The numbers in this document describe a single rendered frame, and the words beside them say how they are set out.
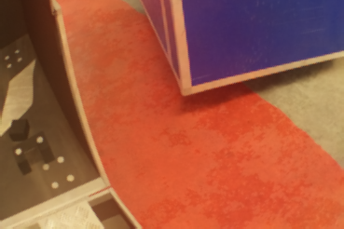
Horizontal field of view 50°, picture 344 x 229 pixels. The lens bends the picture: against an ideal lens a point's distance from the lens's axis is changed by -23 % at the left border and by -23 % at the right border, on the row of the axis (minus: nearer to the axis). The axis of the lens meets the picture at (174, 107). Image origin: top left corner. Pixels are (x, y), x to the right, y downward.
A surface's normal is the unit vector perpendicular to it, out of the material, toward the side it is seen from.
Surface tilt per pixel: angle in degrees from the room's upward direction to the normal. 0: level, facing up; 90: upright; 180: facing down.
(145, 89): 0
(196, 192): 0
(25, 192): 0
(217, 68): 90
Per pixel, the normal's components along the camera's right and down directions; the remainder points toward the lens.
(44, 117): -0.10, -0.72
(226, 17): 0.27, 0.65
